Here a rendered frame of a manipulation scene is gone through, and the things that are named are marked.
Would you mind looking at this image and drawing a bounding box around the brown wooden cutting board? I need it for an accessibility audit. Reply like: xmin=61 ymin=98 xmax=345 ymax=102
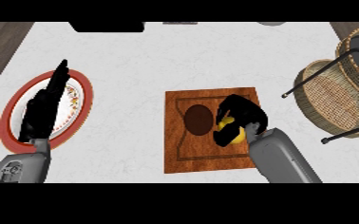
xmin=163 ymin=86 xmax=265 ymax=175

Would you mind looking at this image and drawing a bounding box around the pale grey round object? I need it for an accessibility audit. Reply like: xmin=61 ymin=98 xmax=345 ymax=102
xmin=256 ymin=21 xmax=289 ymax=27

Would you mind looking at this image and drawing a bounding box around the yellow lemon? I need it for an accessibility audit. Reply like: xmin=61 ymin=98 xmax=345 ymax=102
xmin=218 ymin=116 xmax=247 ymax=145

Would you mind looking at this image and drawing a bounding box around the red-rimmed floral plate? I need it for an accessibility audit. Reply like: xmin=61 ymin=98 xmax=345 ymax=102
xmin=0 ymin=68 xmax=95 ymax=154

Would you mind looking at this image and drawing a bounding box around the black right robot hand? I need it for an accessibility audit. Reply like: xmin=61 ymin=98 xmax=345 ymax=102
xmin=212 ymin=93 xmax=269 ymax=147

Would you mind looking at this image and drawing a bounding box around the wicker tiered basket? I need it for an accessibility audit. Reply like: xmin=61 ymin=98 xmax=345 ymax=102
xmin=281 ymin=28 xmax=359 ymax=145

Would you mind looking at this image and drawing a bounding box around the black appliance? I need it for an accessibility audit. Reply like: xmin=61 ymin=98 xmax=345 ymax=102
xmin=68 ymin=21 xmax=147 ymax=33

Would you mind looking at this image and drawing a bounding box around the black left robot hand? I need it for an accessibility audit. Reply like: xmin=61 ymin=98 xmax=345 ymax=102
xmin=17 ymin=59 xmax=71 ymax=143

